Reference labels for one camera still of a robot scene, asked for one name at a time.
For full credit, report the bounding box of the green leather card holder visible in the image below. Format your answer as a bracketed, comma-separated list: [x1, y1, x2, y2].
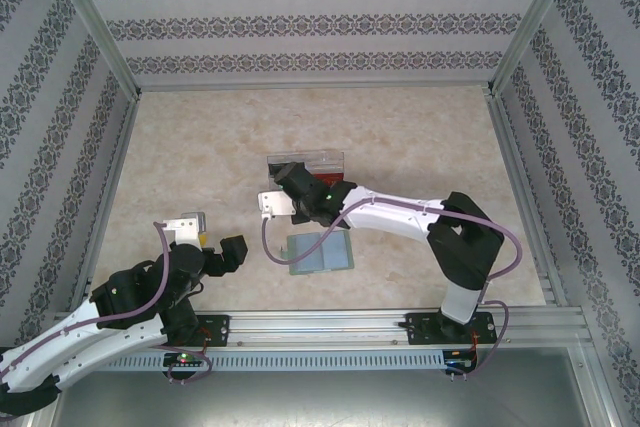
[279, 230, 357, 277]

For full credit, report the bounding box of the clear acrylic card organizer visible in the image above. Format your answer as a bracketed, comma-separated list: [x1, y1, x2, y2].
[266, 149, 348, 184]

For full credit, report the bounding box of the small controller board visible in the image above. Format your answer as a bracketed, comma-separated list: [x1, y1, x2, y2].
[444, 350, 479, 373]
[163, 351, 207, 371]

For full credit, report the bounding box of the grey metal panel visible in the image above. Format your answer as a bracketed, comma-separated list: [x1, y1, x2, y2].
[49, 370, 609, 427]

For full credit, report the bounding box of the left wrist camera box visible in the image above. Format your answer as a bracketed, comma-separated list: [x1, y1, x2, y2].
[163, 210, 208, 247]

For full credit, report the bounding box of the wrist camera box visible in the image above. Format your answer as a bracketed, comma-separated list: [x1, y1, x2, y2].
[163, 210, 208, 247]
[257, 190, 297, 221]

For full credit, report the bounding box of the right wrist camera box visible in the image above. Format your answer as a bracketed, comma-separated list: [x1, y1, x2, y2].
[257, 190, 297, 221]

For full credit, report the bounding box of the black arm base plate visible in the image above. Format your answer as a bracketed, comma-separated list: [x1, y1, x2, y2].
[405, 311, 499, 347]
[141, 314, 232, 348]

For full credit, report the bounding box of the aluminium side rail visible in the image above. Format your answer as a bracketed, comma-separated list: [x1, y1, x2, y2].
[68, 89, 146, 312]
[487, 89, 571, 308]

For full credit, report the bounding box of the aluminium mounting rail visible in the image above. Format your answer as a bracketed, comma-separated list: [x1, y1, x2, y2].
[47, 310, 594, 348]

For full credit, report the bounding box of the slotted grey cable duct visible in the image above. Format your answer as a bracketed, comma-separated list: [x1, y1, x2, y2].
[67, 351, 449, 372]

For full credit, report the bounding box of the aluminium frame post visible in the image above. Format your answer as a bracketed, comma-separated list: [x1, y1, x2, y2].
[485, 0, 587, 97]
[41, 0, 144, 98]

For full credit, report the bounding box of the aluminium frame strut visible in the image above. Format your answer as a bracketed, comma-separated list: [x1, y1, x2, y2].
[573, 342, 620, 427]

